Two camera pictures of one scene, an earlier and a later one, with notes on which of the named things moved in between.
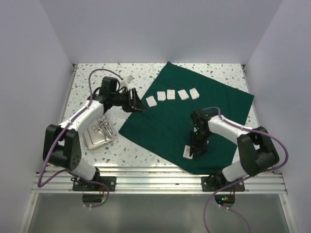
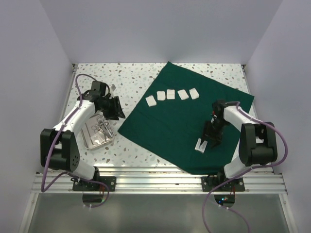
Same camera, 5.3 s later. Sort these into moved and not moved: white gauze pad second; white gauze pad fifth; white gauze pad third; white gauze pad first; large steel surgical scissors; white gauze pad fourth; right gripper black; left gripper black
Moved: left gripper black; right gripper black
Not moved: white gauze pad fifth; white gauze pad third; large steel surgical scissors; white gauze pad first; white gauze pad second; white gauze pad fourth
